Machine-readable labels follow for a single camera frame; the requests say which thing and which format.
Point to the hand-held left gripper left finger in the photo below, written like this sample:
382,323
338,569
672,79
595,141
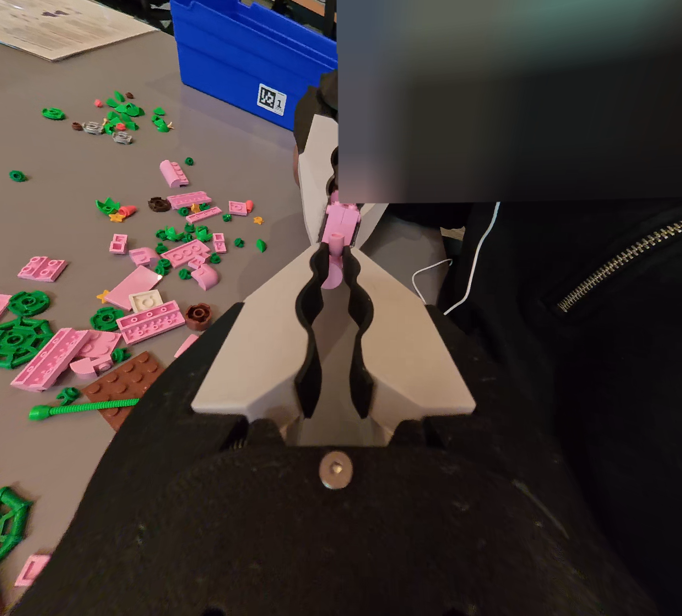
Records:
255,355

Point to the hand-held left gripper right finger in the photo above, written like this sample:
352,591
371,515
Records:
410,355

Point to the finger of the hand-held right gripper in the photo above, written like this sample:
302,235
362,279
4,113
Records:
314,174
370,224

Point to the pink studded toy block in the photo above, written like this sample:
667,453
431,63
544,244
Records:
341,222

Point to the pink curved toy tube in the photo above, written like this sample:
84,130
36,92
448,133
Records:
333,264

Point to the person's right hand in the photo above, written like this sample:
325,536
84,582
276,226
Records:
294,166

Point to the reddish brown round toy piece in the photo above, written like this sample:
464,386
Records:
198,315

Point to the large blue plastic bin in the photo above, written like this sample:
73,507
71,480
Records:
240,51

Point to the scattered pink toy bricks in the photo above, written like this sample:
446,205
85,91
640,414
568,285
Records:
154,320

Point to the white square toy brick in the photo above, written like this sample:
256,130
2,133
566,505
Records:
145,300

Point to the brown square toy plate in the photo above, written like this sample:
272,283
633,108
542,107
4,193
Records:
125,387

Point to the dark brown round toy piece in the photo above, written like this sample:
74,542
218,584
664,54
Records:
159,204

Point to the green toy stem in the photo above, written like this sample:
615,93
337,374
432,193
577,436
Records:
80,407

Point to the grey toy piece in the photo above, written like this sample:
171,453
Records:
122,138
94,127

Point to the scattered green toy pieces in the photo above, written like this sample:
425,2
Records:
24,339

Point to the printed paper sheet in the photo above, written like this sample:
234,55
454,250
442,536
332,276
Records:
58,14

